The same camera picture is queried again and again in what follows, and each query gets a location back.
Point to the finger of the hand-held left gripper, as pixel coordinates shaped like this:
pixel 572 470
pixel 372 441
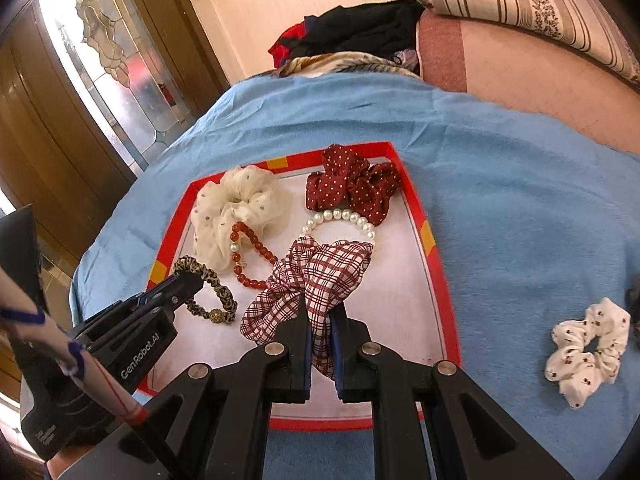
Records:
pixel 180 285

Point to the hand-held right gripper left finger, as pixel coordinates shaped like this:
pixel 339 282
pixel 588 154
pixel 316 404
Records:
pixel 306 355

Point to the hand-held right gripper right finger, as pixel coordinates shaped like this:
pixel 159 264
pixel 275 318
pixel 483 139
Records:
pixel 340 360

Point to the red plaid scrunchie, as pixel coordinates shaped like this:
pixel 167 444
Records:
pixel 320 280

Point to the red cardboard tray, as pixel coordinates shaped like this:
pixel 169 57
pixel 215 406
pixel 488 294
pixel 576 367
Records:
pixel 390 280

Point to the person's left forearm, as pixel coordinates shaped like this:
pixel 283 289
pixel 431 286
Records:
pixel 67 462

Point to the cream dotted scrunchie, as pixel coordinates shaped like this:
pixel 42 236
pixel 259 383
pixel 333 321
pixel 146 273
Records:
pixel 235 205

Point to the dark grey panel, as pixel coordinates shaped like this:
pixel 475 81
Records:
pixel 22 255

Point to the red polka dot scrunchie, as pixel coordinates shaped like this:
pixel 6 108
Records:
pixel 355 185

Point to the blue blanket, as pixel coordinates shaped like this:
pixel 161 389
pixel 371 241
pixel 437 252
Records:
pixel 520 200

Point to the stained glass door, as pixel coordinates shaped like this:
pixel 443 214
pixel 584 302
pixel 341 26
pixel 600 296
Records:
pixel 105 55

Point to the white floral scrunchie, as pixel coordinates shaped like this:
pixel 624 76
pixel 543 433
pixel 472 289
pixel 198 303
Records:
pixel 605 332

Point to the patterned silk scarf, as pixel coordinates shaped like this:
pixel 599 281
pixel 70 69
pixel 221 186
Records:
pixel 345 62

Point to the pile of dark clothes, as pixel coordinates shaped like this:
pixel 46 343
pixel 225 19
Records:
pixel 360 30

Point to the pink quilted cushion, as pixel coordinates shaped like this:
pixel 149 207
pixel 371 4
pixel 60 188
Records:
pixel 525 75

